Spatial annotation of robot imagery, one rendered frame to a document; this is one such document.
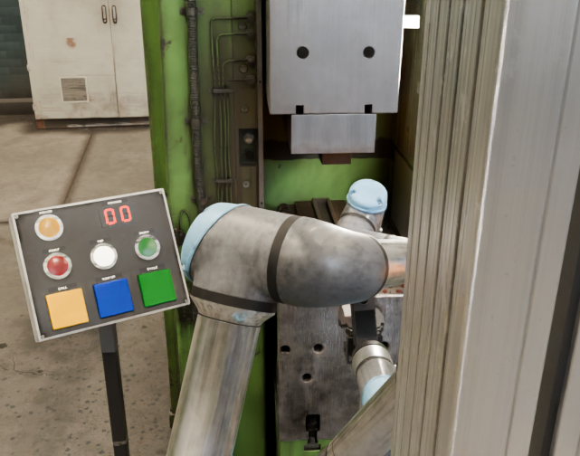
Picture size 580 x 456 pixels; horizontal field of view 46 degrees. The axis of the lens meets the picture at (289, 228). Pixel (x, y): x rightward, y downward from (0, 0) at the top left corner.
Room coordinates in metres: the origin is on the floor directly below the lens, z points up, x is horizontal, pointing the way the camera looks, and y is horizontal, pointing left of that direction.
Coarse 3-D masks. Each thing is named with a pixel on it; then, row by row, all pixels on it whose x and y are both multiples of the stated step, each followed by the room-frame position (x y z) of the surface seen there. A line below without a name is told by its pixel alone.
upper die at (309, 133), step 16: (368, 112) 1.58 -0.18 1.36; (288, 128) 1.65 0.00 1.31; (304, 128) 1.55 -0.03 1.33; (320, 128) 1.56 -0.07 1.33; (336, 128) 1.56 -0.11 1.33; (352, 128) 1.56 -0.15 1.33; (368, 128) 1.57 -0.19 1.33; (304, 144) 1.55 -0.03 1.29; (320, 144) 1.56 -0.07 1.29; (336, 144) 1.56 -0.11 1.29; (352, 144) 1.56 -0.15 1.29; (368, 144) 1.57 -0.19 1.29
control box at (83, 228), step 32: (160, 192) 1.49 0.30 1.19; (32, 224) 1.34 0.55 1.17; (64, 224) 1.37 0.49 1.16; (96, 224) 1.40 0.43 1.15; (128, 224) 1.42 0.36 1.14; (160, 224) 1.45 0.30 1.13; (32, 256) 1.31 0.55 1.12; (64, 256) 1.33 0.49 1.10; (128, 256) 1.39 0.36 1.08; (160, 256) 1.41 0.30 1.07; (32, 288) 1.27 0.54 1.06; (64, 288) 1.30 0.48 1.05; (32, 320) 1.27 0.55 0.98; (96, 320) 1.28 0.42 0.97
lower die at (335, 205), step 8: (312, 200) 1.96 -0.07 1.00; (328, 200) 1.96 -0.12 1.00; (336, 200) 1.98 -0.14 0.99; (344, 200) 1.98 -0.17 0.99; (280, 208) 1.94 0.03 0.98; (296, 208) 1.92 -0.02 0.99; (304, 208) 1.91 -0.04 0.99; (312, 208) 1.91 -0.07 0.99; (336, 208) 1.91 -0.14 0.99; (312, 216) 1.85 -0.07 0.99; (336, 216) 1.84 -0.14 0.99
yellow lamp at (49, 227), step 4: (44, 220) 1.36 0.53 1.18; (48, 220) 1.36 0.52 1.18; (52, 220) 1.36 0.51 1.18; (56, 220) 1.37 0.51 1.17; (40, 224) 1.35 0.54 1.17; (44, 224) 1.35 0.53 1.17; (48, 224) 1.35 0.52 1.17; (52, 224) 1.36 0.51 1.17; (56, 224) 1.36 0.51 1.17; (40, 228) 1.34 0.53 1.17; (44, 228) 1.35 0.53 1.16; (48, 228) 1.35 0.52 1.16; (52, 228) 1.35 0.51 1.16; (56, 228) 1.36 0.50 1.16; (40, 232) 1.34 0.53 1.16; (44, 232) 1.34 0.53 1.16; (48, 232) 1.34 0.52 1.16; (52, 232) 1.35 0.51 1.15; (56, 232) 1.35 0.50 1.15; (44, 236) 1.34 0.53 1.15; (48, 236) 1.34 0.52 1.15; (52, 236) 1.34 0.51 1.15
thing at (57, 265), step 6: (54, 258) 1.32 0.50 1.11; (60, 258) 1.32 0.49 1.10; (48, 264) 1.31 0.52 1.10; (54, 264) 1.31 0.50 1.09; (60, 264) 1.32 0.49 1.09; (66, 264) 1.32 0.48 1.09; (48, 270) 1.30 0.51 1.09; (54, 270) 1.31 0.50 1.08; (60, 270) 1.31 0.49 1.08; (66, 270) 1.32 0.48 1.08
